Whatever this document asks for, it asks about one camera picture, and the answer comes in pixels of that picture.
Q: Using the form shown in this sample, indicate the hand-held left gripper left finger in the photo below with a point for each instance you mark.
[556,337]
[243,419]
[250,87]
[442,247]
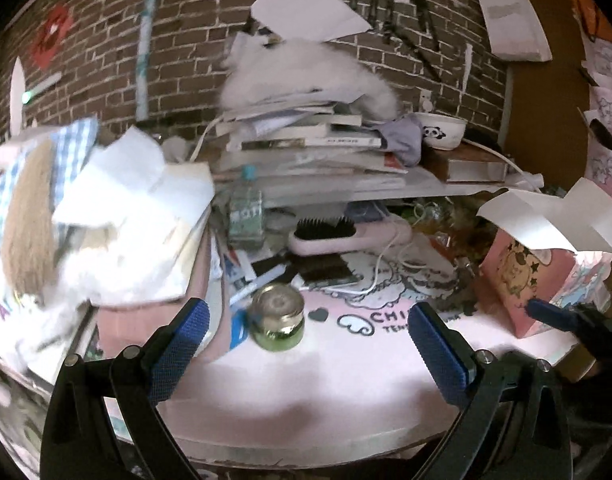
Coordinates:
[183,342]

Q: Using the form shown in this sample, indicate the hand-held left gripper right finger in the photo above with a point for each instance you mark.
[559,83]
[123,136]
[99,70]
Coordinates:
[438,355]

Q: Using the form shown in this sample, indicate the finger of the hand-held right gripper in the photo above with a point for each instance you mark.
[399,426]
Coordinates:
[553,312]

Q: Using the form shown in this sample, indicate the pink printed paper box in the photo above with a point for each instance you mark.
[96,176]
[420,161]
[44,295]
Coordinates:
[516,280]

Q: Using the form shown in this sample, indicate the pink quilted pouch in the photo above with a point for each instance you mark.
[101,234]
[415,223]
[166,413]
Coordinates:
[136,325]

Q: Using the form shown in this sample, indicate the blue plastic tag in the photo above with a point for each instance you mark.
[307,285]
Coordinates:
[238,330]

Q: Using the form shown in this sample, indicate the green glass jar gold lid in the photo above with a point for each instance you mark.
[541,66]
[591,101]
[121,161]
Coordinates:
[278,320]

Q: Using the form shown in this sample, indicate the white pen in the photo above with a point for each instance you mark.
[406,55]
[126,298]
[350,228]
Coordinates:
[261,282]

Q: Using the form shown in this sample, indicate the pink printed desk mat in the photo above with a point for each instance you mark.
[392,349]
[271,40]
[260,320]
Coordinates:
[336,385]

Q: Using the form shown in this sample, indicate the clear plastic wrappers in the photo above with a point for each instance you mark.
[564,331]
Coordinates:
[451,225]

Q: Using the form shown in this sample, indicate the white plastic bag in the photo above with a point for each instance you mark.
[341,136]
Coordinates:
[136,210]

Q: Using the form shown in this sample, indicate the black phone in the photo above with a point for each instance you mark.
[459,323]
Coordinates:
[326,269]

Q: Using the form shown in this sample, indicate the glass bottle teal cap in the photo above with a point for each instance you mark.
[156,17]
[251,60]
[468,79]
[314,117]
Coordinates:
[246,215]

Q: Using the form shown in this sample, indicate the pink hair brush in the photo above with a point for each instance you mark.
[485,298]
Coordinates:
[356,237]

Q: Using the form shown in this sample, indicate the brown book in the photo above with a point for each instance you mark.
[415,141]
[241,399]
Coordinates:
[466,165]

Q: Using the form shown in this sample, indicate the brown plush toy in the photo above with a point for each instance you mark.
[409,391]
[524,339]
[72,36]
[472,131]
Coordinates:
[28,220]

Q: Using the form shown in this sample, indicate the printed paper sheets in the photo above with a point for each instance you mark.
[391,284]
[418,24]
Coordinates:
[606,110]

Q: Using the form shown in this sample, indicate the white panda print bowl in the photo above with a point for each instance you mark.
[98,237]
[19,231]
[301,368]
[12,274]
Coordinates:
[441,132]

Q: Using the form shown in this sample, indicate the purple cloth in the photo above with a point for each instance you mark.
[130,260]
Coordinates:
[403,140]

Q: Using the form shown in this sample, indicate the blue checked cloth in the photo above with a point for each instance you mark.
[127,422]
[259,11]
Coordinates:
[71,145]

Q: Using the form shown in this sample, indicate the stack of books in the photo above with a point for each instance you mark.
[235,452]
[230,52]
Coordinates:
[306,145]

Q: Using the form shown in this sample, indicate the white fur piece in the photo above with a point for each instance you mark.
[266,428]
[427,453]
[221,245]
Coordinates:
[306,70]

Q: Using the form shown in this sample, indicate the white paper bag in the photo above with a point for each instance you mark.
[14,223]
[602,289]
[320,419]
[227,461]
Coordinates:
[513,15]

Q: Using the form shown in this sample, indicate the light blue pole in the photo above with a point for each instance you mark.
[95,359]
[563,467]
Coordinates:
[148,35]

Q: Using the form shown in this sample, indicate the white paper sheet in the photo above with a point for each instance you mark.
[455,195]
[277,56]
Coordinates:
[306,5]

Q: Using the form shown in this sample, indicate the black wall strips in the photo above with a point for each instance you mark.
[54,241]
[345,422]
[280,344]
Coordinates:
[421,10]

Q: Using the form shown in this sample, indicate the red wall sticker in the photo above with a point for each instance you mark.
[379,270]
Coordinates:
[51,35]

